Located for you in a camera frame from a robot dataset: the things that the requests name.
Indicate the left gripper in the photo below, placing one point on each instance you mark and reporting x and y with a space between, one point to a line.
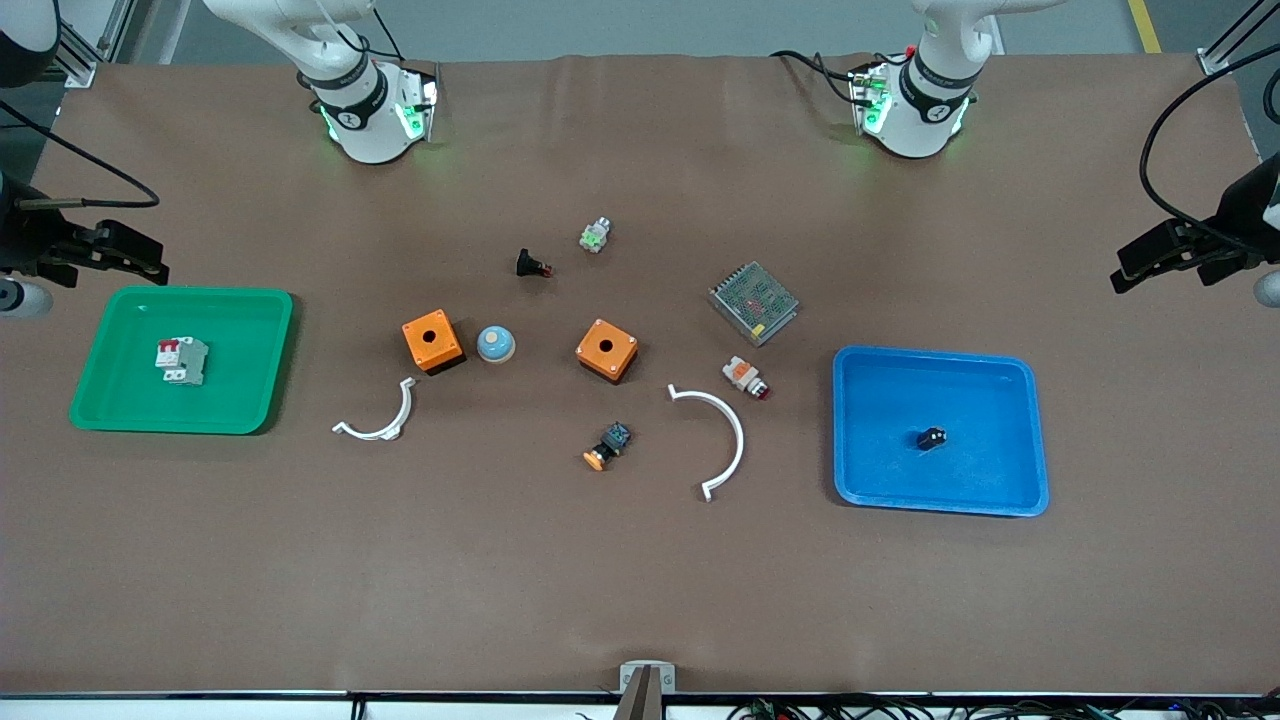
1243 217

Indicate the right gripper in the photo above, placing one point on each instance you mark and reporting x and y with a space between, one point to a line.
30 240

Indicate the white red circuit breaker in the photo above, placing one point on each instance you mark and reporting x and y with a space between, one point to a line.
182 361

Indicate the small black capacitor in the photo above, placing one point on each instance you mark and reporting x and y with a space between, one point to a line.
931 439

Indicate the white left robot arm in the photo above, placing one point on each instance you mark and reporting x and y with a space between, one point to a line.
925 110

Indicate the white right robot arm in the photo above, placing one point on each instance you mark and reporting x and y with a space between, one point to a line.
350 120

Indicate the green plastic tray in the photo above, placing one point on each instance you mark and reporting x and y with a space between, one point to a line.
240 370

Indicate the blue plastic tray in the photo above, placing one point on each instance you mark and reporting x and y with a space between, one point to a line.
990 400

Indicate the small white curved clip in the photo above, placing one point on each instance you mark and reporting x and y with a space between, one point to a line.
401 412

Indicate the right base connector box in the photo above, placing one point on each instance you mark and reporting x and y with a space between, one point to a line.
418 108

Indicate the blue dome buzzer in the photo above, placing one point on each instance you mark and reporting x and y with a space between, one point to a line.
495 344

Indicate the metal mesh power supply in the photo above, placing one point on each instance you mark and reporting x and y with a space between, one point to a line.
754 303

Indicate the black red indicator light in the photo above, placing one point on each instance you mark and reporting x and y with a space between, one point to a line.
528 263

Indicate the red white indicator lamp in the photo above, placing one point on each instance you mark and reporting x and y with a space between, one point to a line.
743 375

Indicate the large white curved clip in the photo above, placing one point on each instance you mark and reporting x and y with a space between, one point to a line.
736 432

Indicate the green white push button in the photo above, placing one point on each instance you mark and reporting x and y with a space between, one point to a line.
595 236

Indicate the brown table mat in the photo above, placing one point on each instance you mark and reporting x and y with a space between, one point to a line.
640 580

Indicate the aluminium frame profile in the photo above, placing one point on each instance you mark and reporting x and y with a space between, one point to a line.
1235 45
85 50

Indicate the orange button enclosure box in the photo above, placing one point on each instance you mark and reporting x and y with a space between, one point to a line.
606 350
432 340

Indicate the orange push button switch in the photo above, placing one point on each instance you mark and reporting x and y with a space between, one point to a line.
610 442

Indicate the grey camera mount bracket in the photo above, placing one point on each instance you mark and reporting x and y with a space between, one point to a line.
646 680

